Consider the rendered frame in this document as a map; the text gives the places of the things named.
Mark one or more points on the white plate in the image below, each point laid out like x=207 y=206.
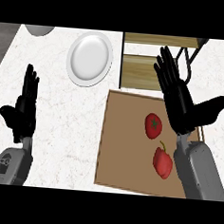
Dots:
x=89 y=59

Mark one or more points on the grey bowl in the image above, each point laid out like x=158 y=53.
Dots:
x=38 y=30

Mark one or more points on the red bell pepper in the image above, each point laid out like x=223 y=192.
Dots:
x=162 y=162

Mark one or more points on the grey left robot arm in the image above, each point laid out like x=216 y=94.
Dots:
x=13 y=164

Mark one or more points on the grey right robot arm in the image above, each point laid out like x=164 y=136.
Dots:
x=196 y=169

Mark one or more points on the brown tray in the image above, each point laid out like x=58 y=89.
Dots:
x=127 y=140

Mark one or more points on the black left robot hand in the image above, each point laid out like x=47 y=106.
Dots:
x=25 y=110

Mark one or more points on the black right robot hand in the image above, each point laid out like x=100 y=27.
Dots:
x=178 y=103

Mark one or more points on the wooden tiered shelf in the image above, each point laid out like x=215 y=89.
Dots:
x=146 y=69

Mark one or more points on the red tomato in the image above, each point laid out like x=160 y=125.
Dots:
x=153 y=126

